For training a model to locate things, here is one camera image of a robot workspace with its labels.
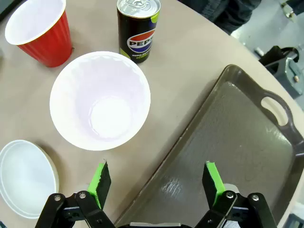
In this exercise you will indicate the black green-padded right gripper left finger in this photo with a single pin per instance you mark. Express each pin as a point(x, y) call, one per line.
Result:
point(99, 187)

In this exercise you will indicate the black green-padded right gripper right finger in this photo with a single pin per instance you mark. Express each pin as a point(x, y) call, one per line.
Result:
point(212, 187)

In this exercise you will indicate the white plastic bowl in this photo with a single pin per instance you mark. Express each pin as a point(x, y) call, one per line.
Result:
point(23, 175)

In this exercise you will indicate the red plastic cup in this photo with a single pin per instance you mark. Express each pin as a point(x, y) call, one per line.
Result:
point(52, 47)
point(99, 99)

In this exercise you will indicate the black Pepsi can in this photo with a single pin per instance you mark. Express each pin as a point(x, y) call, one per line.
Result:
point(137, 31)

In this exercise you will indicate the brown plastic serving tray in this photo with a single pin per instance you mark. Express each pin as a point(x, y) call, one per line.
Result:
point(225, 142)

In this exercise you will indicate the black metal table clamp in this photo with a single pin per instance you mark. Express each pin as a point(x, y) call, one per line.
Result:
point(275, 59)

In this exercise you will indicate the person in dark patchwork shirt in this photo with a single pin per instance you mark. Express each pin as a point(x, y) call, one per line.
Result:
point(225, 12)

